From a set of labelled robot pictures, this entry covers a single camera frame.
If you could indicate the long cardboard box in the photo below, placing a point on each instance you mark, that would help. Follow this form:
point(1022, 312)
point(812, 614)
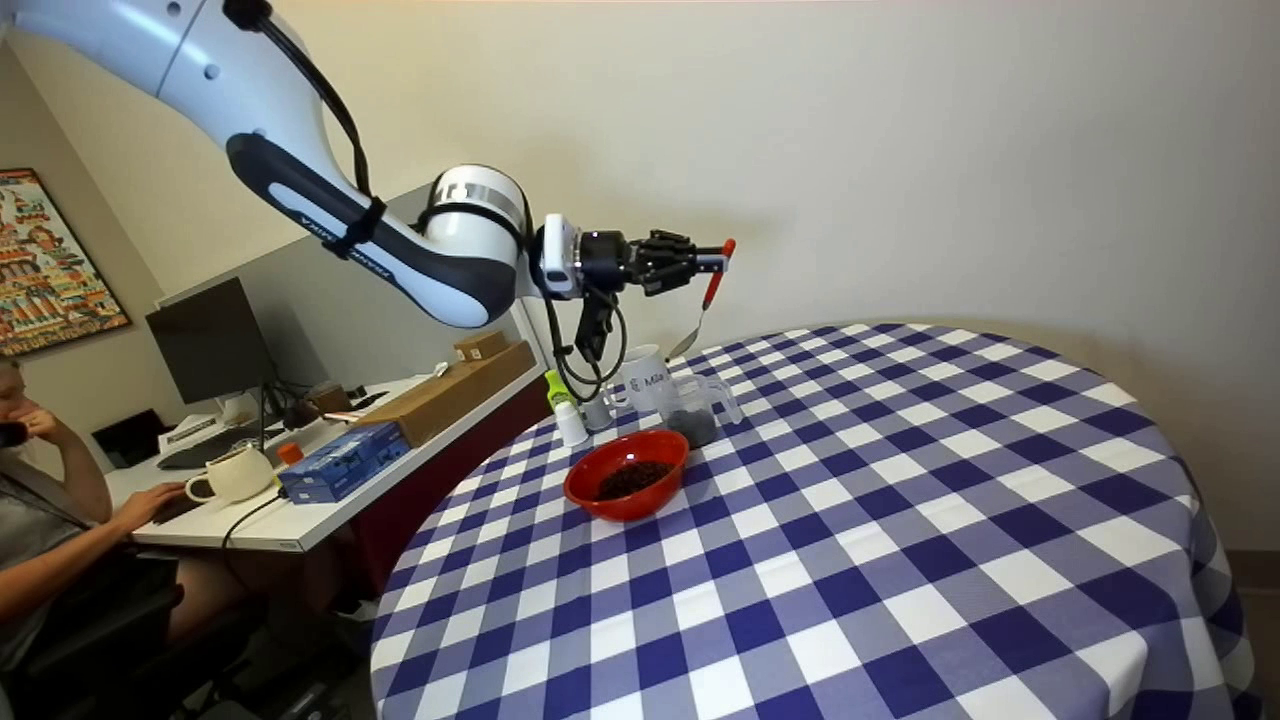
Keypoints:
point(444, 395)

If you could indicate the colourful framed wall picture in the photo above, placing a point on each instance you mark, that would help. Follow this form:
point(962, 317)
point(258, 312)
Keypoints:
point(44, 267)

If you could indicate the clear plastic measuring jar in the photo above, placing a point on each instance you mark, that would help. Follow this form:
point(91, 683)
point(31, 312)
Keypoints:
point(702, 419)

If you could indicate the red bowl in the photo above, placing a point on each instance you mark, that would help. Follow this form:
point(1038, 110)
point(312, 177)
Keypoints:
point(627, 501)

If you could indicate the white cup on desk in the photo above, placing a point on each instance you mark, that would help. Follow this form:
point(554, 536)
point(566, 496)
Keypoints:
point(238, 474)

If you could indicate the white mug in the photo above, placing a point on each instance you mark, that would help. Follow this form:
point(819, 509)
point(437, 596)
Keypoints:
point(642, 385)

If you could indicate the seated person's forearm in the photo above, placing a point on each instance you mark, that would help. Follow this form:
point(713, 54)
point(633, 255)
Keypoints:
point(62, 564)

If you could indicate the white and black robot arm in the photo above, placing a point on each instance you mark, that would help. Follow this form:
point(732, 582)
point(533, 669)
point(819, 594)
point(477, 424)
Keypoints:
point(293, 172)

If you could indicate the seated person's hand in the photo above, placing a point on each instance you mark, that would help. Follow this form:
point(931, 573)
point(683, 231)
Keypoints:
point(149, 505)

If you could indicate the black computer monitor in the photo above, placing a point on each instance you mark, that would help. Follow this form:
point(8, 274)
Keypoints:
point(214, 343)

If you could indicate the black keyboard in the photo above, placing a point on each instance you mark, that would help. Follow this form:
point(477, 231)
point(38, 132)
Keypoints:
point(203, 448)

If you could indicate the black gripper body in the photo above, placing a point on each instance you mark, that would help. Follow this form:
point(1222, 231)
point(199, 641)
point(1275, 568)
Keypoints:
point(621, 261)

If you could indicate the white office desk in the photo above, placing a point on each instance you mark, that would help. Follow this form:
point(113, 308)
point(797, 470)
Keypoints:
point(264, 527)

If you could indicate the dark coffee beans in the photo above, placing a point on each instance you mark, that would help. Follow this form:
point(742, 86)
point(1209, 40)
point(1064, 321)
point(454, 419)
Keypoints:
point(633, 477)

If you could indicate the green plastic bottle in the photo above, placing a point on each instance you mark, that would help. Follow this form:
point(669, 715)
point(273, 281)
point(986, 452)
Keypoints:
point(556, 385)

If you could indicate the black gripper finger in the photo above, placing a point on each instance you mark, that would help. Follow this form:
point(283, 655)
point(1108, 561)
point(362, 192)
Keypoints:
point(694, 250)
point(687, 274)

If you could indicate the blue white checked tablecloth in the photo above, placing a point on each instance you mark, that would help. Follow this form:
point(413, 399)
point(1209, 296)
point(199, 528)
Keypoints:
point(867, 534)

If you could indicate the blue box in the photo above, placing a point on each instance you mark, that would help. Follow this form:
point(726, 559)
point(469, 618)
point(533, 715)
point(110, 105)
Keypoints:
point(344, 463)

